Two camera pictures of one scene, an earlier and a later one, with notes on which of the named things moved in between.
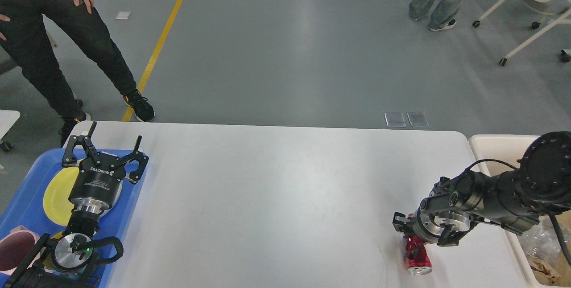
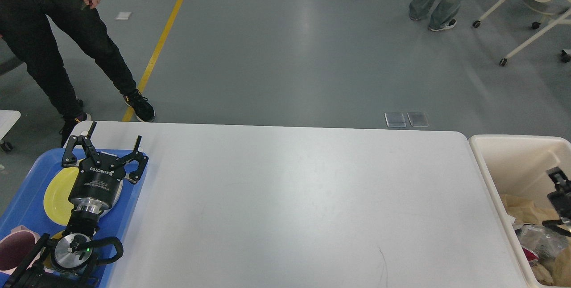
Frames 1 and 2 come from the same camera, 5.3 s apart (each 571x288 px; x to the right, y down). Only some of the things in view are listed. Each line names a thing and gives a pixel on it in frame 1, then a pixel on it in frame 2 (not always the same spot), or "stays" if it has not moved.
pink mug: (15, 248) stays
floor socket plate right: (418, 119) stays
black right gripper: (428, 228) to (561, 199)
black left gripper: (96, 186) stays
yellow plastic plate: (58, 208) stays
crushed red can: (417, 260) to (530, 255)
